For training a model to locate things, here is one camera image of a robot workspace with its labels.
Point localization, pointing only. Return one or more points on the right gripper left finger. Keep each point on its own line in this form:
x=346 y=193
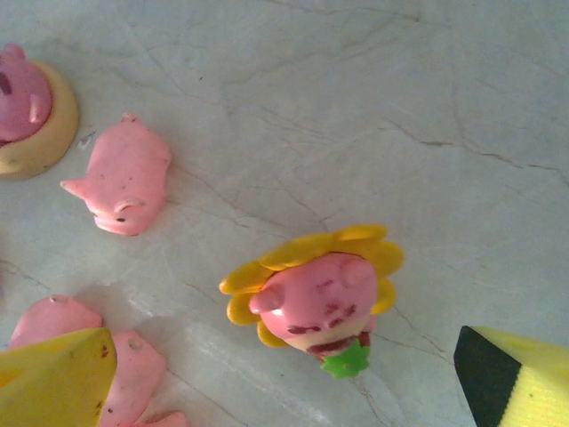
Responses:
x=49 y=382

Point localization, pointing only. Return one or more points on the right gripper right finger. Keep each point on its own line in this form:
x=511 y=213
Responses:
x=533 y=387

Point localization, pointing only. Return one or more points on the pink pig sunflower toy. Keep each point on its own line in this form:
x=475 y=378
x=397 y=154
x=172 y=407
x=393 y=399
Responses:
x=320 y=293

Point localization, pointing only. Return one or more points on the pink bear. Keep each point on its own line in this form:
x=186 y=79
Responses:
x=26 y=102

